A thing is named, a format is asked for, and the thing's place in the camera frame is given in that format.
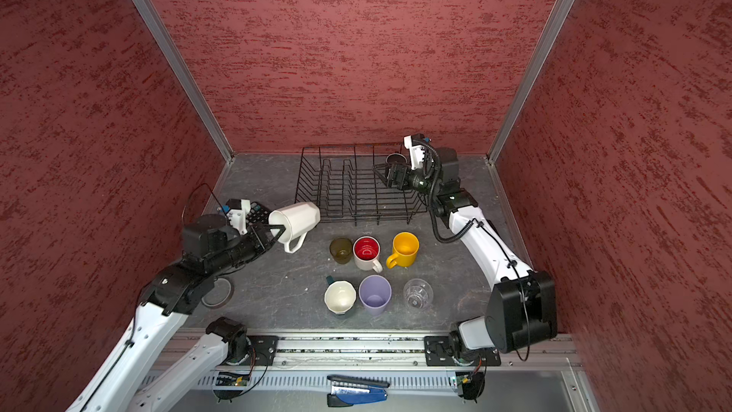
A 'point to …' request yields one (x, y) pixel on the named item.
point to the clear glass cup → (417, 293)
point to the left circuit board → (230, 379)
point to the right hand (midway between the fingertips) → (380, 173)
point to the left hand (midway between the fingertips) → (285, 236)
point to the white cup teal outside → (339, 296)
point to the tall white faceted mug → (296, 219)
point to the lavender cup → (375, 292)
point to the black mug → (397, 158)
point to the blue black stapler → (347, 390)
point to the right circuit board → (470, 384)
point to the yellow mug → (405, 249)
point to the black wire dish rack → (349, 184)
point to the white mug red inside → (366, 250)
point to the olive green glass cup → (340, 248)
